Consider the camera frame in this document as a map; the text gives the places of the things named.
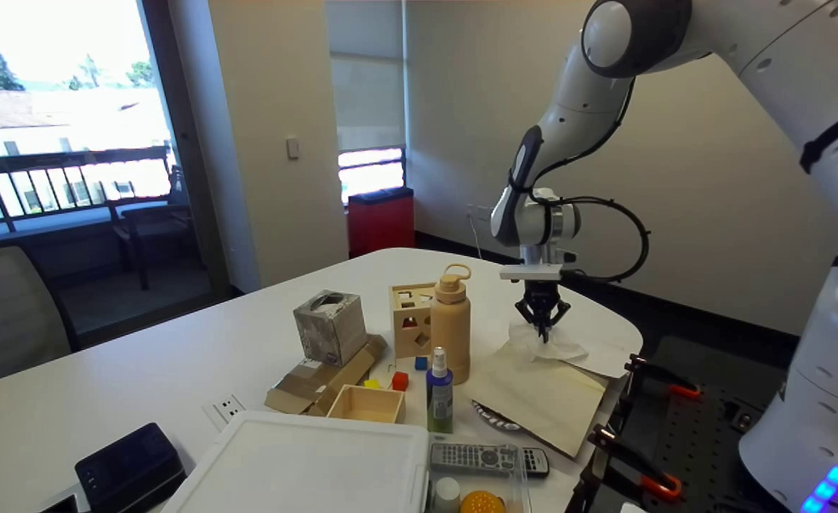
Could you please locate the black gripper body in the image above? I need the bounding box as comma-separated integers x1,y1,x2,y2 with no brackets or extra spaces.
513,279,573,323

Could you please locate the white paper towel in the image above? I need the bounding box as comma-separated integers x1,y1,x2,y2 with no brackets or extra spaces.
532,330,593,366

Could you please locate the beige paper sheet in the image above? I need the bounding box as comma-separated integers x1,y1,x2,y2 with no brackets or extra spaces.
462,330,613,463

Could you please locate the beige water bottle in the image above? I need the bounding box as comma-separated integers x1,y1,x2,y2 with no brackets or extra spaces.
428,260,476,389

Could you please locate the black white striped dish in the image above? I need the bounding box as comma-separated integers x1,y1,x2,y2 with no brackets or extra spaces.
470,396,527,436

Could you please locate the small blue cap bottle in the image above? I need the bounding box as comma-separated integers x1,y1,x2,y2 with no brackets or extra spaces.
426,346,459,436

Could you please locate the black orange clamp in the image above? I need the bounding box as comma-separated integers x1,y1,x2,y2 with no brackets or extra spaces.
590,421,687,504
624,350,707,404

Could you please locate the wooden shape sorter box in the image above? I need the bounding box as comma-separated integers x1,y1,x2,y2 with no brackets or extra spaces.
388,279,439,361

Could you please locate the grey remote control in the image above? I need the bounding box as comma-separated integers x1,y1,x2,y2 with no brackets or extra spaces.
428,436,553,483

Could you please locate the clear plastic container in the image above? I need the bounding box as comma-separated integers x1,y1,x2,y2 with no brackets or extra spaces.
426,465,536,513

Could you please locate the red bin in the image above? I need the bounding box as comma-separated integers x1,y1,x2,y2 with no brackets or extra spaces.
346,185,419,260

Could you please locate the orange round item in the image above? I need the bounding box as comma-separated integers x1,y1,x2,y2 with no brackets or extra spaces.
457,487,510,513

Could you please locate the open wooden box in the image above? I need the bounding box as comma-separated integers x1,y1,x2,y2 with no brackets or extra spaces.
326,383,409,424

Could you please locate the white round cap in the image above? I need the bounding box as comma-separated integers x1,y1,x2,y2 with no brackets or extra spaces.
430,473,465,510

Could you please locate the grey patterned tissue box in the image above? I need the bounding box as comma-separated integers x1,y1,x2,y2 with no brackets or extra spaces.
292,287,372,369

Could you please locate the black perforated robot table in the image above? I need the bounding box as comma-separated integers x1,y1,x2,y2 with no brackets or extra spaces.
571,330,801,513

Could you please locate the brown cardboard box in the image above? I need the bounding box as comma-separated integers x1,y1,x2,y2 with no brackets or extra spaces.
262,330,390,420

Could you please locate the white table power outlet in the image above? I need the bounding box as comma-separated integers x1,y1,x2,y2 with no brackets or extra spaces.
212,390,249,424

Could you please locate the dark outdoor chair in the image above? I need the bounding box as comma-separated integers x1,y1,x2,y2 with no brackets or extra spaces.
104,188,200,293

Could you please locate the black box device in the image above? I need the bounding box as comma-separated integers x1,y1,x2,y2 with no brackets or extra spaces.
73,420,192,513

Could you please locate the dark balcony railing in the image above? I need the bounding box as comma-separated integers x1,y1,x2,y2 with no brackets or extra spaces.
0,143,175,236

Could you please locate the grey office chair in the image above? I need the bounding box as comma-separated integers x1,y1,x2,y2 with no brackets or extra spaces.
0,242,74,394

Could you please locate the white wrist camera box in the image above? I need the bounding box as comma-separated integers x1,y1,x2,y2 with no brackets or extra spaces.
500,263,569,286

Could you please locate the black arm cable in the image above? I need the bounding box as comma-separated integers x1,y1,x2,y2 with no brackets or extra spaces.
532,193,653,286

